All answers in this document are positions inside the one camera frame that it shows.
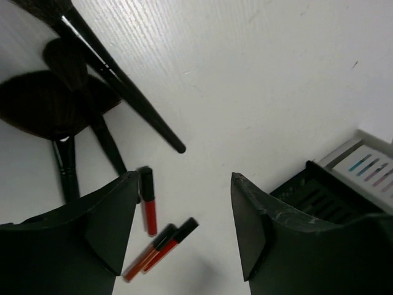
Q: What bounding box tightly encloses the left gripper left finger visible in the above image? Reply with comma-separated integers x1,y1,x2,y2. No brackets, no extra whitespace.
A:
1,171,138,294

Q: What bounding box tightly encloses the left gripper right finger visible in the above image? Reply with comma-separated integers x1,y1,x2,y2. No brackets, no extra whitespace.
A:
231,173,392,294

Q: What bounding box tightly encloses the dark red lip gloss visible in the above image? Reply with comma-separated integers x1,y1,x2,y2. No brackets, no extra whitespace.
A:
123,223,177,283

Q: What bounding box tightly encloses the red lip gloss tube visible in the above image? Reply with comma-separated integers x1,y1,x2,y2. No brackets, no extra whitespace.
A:
138,166,158,237

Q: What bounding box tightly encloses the orange red lip gloss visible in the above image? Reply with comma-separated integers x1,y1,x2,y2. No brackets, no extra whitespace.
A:
142,217,199,273

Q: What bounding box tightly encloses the fan makeup brush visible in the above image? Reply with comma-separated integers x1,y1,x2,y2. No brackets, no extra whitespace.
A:
1,70,127,203

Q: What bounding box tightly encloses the black powder brush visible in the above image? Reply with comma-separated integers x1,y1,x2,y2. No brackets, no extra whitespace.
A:
42,38,127,175

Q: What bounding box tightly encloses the long black makeup brush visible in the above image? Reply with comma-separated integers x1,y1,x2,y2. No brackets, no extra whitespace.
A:
12,0,186,154

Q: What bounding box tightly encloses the black organizer box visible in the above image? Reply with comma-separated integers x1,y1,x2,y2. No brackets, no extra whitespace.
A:
270,160,387,224

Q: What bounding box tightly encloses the white organizer tray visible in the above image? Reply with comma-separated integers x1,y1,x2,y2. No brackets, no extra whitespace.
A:
317,129,392,211

